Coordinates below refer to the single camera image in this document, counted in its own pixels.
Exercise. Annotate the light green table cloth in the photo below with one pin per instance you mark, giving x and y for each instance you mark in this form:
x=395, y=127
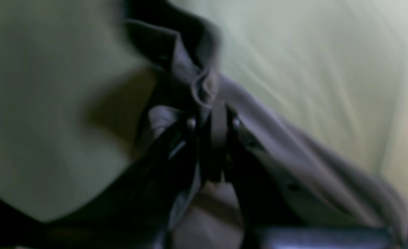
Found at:
x=337, y=69

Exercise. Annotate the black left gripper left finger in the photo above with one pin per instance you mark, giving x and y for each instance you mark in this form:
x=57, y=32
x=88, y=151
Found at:
x=140, y=208

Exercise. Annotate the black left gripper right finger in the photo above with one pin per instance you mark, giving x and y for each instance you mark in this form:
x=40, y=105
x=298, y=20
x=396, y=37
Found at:
x=268, y=195

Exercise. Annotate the grey t-shirt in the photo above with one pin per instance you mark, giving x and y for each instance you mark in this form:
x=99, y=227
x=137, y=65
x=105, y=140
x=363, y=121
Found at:
x=183, y=51

